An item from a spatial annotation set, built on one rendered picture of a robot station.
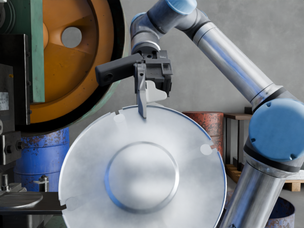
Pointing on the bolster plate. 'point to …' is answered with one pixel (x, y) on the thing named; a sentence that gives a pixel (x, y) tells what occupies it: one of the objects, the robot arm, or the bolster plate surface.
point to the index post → (44, 187)
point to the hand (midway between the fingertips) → (140, 115)
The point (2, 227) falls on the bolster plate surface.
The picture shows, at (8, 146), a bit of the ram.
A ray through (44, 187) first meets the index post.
